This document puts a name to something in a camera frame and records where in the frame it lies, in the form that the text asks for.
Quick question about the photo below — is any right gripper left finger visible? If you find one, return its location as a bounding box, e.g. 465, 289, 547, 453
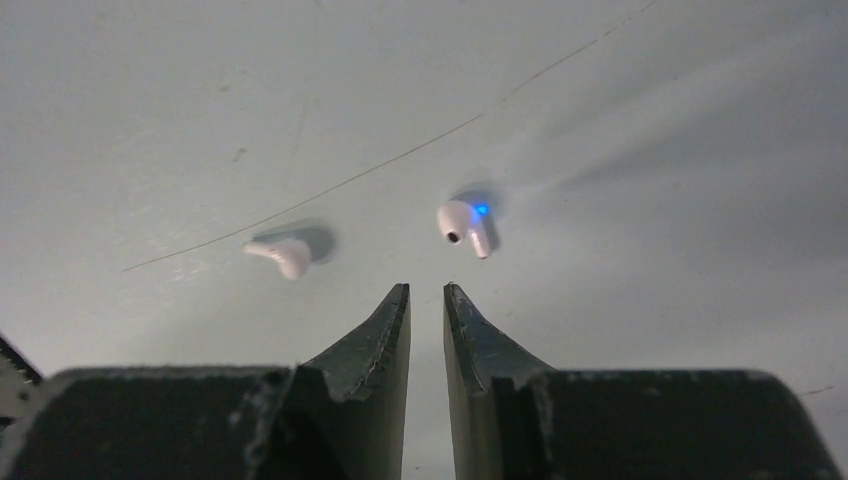
1, 284, 411, 479

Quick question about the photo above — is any white earbud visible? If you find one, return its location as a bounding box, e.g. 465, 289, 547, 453
243, 239, 312, 280
436, 200, 493, 259

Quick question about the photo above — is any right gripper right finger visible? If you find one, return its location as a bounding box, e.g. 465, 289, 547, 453
443, 283, 841, 479

